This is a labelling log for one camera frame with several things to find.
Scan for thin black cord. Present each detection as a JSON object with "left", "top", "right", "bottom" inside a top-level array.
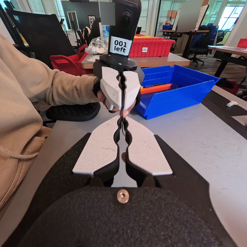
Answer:
[{"left": 121, "top": 91, "right": 125, "bottom": 136}]

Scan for small red bin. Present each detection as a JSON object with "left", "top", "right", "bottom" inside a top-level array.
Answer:
[{"left": 50, "top": 44, "right": 93, "bottom": 76}]

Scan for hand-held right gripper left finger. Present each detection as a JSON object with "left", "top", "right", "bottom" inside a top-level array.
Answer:
[{"left": 72, "top": 115, "right": 120, "bottom": 177}]

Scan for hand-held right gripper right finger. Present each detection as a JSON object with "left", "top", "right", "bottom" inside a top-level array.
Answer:
[{"left": 125, "top": 116, "right": 173, "bottom": 176}]

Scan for person's left hand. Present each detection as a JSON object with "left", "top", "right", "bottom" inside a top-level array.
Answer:
[{"left": 96, "top": 90, "right": 136, "bottom": 118}]

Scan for red bag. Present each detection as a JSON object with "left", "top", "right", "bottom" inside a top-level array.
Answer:
[{"left": 216, "top": 78, "right": 240, "bottom": 95}]

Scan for person's beige hoodie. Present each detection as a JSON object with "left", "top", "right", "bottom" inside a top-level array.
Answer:
[{"left": 0, "top": 34, "right": 58, "bottom": 213}]

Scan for wooden table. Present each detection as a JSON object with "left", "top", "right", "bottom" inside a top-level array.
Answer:
[{"left": 81, "top": 52, "right": 191, "bottom": 69}]

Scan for person's left forearm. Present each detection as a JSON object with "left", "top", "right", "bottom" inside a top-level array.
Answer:
[{"left": 50, "top": 69, "right": 100, "bottom": 106}]

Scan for black seat cushion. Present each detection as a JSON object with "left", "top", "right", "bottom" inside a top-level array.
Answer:
[{"left": 46, "top": 102, "right": 101, "bottom": 122}]

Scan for blue plastic bin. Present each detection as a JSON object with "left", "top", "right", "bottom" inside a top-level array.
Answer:
[{"left": 135, "top": 65, "right": 221, "bottom": 120}]

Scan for clear bag white pieces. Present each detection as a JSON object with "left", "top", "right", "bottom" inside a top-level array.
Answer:
[{"left": 85, "top": 37, "right": 108, "bottom": 55}]

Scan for orange block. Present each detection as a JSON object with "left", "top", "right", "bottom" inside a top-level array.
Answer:
[{"left": 140, "top": 83, "right": 172, "bottom": 94}]

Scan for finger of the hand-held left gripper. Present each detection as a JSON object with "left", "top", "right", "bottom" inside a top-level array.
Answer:
[
  {"left": 100, "top": 67, "right": 124, "bottom": 111},
  {"left": 123, "top": 71, "right": 141, "bottom": 110}
]

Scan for blue office chair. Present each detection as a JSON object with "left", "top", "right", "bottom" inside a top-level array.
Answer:
[{"left": 190, "top": 25, "right": 219, "bottom": 67}]

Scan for large red ribbed bin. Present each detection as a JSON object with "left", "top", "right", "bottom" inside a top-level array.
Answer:
[{"left": 128, "top": 38, "right": 175, "bottom": 58}]

